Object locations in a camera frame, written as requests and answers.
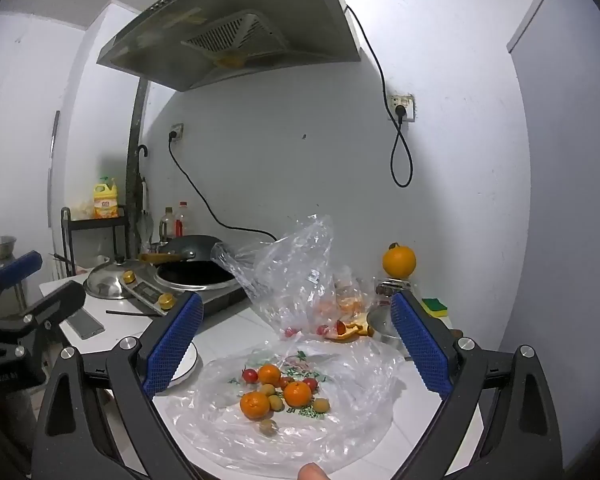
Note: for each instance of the dark oil bottle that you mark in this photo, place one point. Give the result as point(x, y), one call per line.
point(167, 226)

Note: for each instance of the white wall socket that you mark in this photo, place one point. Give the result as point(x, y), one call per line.
point(176, 132)
point(402, 106)

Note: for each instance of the red-capped sauce bottle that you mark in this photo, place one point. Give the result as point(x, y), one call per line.
point(182, 221)

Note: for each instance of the green yellow sponge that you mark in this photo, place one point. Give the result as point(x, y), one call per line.
point(434, 307)

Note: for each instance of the steel induction cooker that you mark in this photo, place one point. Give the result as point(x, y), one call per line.
point(160, 287)

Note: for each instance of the longan fruit right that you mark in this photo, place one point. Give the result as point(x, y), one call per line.
point(321, 405)

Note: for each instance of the red cherry tomato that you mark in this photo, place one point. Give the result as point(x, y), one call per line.
point(311, 383)
point(285, 382)
point(250, 376)

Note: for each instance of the black metal rack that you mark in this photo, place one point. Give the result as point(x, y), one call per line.
point(86, 242)

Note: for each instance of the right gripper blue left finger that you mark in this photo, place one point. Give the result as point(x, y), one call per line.
point(138, 369)

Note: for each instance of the steel pot lid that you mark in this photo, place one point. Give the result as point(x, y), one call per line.
point(105, 280)

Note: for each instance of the yellow detergent bottle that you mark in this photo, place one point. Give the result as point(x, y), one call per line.
point(105, 199)

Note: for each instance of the black chopstick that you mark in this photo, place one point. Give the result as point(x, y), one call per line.
point(126, 313)

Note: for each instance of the red cherry tomato left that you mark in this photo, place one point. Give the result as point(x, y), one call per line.
point(250, 376)

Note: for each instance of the steel range hood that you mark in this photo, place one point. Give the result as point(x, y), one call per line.
point(188, 44)

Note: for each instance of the flat printed plastic bag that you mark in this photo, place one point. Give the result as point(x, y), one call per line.
point(360, 380)

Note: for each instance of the upright clear plastic bag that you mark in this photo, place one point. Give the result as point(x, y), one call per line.
point(294, 284)

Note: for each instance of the white wall socket right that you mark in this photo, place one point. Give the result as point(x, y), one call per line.
point(402, 106)

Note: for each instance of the black umbrella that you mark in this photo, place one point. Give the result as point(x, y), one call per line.
point(144, 225)

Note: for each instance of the green-brown longan fruit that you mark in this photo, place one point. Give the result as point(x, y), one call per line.
point(276, 403)

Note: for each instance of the black wok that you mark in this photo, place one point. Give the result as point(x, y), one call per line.
point(184, 248)

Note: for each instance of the grey phone on table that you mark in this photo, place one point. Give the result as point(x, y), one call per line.
point(84, 324)

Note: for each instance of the longan fruit upper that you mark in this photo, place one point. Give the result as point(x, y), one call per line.
point(267, 389)

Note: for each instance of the red cherry tomato middle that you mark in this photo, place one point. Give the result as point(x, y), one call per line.
point(285, 382)

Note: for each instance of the longan fruit front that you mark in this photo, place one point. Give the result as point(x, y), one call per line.
point(268, 427)

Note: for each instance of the orange mandarin top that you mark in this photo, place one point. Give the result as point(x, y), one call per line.
point(269, 374)

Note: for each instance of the white wall socket left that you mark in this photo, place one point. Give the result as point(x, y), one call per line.
point(176, 132)

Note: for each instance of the small steel pot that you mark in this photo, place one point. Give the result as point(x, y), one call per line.
point(381, 328)

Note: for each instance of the orange mandarin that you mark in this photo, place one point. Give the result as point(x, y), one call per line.
point(297, 394)
point(269, 374)
point(255, 405)

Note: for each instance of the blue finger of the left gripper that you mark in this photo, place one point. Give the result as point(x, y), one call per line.
point(17, 270)
point(56, 307)

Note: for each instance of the orange peel scraps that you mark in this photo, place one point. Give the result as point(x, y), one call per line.
point(345, 331)

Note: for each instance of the large orange on jar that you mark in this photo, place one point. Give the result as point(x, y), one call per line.
point(399, 261)

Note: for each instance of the red cherry tomato right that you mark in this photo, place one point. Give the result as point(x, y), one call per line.
point(311, 383)

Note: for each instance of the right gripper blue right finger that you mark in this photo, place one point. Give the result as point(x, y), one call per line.
point(452, 368)

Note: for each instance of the white ceramic plate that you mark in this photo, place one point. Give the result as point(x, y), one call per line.
point(187, 365)

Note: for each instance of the operator thumb tip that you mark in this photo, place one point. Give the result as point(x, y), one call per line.
point(311, 471)

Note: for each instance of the clear container of grapes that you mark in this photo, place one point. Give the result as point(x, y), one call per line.
point(386, 288)

